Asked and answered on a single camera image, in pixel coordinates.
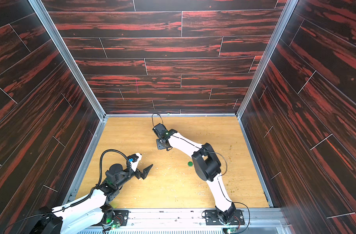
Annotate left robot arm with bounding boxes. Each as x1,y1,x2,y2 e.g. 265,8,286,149
21,161,153,234

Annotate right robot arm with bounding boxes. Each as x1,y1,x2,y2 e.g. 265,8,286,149
153,123,236,224

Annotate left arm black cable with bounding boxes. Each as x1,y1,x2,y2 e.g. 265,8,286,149
90,149,130,199

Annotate front aluminium rail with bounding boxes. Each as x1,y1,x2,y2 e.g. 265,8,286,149
42,208,293,234

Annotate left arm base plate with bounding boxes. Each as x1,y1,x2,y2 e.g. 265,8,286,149
93,209,130,228

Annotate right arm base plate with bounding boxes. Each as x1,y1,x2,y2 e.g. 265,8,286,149
201,209,245,226

